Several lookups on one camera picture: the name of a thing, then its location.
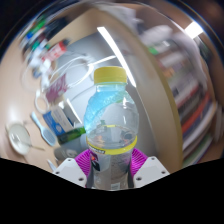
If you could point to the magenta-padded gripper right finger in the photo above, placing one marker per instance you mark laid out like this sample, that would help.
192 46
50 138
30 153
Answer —
151 170

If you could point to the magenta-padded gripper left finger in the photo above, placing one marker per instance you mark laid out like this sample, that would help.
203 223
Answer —
70 170

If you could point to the clear yellow-capped drink bottle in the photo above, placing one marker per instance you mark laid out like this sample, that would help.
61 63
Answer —
111 136

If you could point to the light blue hair brush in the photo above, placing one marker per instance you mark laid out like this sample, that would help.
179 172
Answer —
46 135

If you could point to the spoon in cream cup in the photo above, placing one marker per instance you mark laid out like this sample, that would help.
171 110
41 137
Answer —
33 146

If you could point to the cream ceramic cup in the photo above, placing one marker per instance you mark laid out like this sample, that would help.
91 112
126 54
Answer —
18 138

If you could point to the magenta pouch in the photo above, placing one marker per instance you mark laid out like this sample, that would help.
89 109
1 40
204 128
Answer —
56 89

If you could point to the white under-shelf light bar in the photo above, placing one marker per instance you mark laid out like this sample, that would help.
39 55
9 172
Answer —
116 55

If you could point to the red and white canister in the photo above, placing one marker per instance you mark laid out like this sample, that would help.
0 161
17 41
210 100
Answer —
56 50

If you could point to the ceiling tube light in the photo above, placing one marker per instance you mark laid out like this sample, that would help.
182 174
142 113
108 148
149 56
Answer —
194 30

